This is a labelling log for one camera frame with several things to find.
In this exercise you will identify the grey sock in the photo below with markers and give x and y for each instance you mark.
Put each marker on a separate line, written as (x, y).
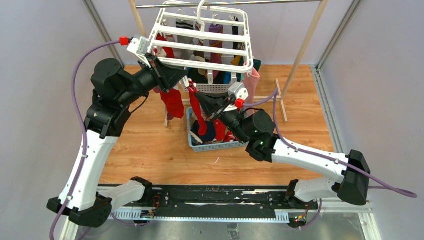
(186, 54)

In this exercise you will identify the red snowman sock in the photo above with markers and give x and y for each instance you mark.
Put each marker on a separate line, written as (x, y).
(198, 106)

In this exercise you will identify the pink patterned sock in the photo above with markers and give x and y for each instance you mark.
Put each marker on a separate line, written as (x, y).
(251, 81)

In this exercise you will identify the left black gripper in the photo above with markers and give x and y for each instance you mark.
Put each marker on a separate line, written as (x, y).
(166, 76)

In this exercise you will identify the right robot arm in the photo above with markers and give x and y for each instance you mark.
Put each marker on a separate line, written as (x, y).
(344, 175)

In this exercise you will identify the white plastic basket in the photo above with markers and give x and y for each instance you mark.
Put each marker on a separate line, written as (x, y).
(203, 87)

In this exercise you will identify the pile of socks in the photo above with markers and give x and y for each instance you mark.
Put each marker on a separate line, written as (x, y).
(216, 132)

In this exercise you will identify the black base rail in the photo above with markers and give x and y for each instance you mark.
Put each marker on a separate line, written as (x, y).
(221, 202)

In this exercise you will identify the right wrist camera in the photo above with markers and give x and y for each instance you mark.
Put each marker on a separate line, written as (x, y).
(239, 90)

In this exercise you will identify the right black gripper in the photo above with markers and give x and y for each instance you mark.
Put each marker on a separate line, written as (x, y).
(215, 104)

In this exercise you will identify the dark green sock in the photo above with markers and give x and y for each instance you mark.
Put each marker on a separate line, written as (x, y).
(257, 64)

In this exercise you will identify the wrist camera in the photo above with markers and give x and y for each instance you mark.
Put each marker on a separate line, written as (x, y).
(239, 90)
(139, 47)

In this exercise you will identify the white clip sock hanger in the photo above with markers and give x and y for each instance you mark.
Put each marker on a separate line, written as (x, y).
(205, 15)

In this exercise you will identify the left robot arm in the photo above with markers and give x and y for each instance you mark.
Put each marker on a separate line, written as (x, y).
(114, 91)

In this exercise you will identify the red santa sock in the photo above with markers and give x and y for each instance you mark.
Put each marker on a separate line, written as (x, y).
(173, 103)

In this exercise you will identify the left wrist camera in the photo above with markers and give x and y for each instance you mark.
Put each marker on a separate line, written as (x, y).
(139, 47)

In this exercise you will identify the brown striped sock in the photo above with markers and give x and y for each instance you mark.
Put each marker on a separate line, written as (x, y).
(200, 57)

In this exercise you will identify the blue plastic basket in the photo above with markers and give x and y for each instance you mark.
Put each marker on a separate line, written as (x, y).
(196, 147)

